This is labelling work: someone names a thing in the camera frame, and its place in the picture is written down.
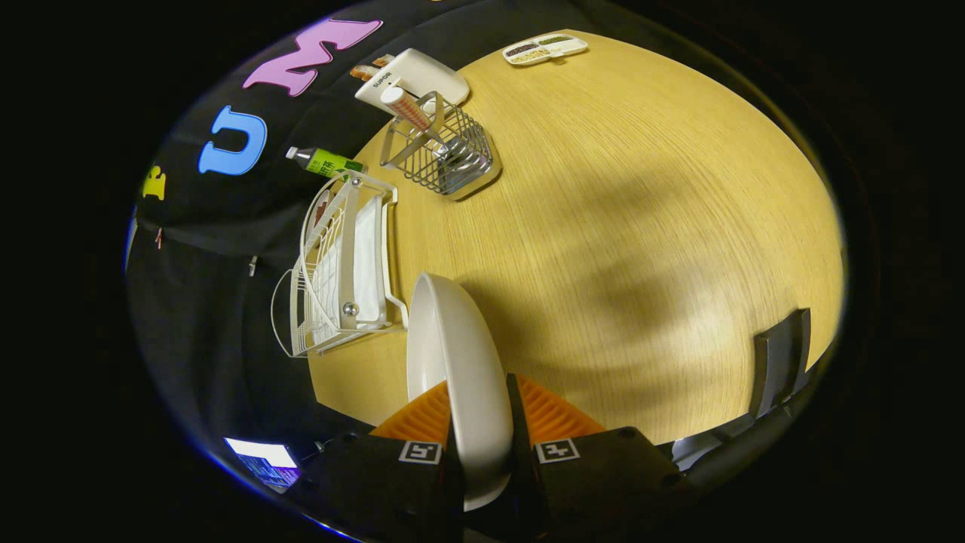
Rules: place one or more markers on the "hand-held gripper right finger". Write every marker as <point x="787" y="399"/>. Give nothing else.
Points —
<point x="520" y="437"/>

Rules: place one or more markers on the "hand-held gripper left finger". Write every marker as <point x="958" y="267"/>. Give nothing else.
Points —
<point x="369" y="483"/>

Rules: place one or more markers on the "white round plate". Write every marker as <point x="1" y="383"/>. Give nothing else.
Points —
<point x="467" y="377"/>

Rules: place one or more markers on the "lit laptop screen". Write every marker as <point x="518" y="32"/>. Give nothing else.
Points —
<point x="264" y="461"/>

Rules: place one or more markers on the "green label bottle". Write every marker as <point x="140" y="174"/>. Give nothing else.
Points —
<point x="328" y="162"/>

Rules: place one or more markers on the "white toaster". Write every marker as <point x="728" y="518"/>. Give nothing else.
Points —
<point x="422" y="75"/>

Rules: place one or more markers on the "white divided snack tray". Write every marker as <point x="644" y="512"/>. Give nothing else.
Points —
<point x="544" y="49"/>

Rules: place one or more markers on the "brown bread slice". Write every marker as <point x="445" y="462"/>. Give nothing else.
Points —
<point x="363" y="72"/>
<point x="383" y="60"/>

